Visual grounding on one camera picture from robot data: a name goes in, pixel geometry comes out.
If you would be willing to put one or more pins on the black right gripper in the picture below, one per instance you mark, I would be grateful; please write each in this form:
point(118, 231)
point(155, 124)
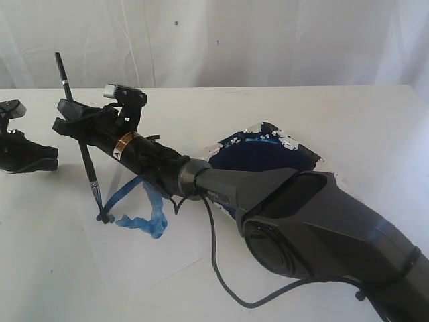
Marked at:
point(103, 129)

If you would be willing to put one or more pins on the black paintbrush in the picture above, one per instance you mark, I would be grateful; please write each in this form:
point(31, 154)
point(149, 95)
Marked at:
point(88, 164)

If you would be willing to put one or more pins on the white paper sheet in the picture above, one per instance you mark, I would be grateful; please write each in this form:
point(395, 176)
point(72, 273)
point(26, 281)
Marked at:
point(145, 242)

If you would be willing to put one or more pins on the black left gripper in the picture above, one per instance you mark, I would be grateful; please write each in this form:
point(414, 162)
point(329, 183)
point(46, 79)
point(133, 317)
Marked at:
point(19, 155)

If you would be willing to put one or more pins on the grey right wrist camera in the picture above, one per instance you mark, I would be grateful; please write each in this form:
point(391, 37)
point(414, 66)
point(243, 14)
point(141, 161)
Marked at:
point(125, 95)

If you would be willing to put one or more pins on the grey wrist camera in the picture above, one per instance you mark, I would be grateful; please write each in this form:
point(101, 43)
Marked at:
point(12, 109)
point(125, 95)

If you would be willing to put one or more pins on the white square paint dish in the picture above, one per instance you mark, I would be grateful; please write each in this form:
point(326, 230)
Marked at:
point(268, 147)

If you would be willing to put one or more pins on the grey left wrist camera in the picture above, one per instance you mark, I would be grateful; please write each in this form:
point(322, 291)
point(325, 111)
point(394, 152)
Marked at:
point(12, 109)

